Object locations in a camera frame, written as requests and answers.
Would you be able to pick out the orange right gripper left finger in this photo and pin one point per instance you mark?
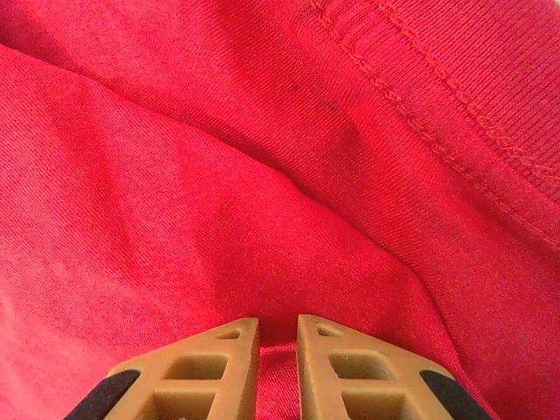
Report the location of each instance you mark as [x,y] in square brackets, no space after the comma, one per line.
[197,376]

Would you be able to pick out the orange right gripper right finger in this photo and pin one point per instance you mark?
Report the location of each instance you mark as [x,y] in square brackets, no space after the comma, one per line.
[350,376]

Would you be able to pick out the red printed t-shirt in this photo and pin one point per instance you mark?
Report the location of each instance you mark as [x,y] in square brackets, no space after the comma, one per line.
[219,175]

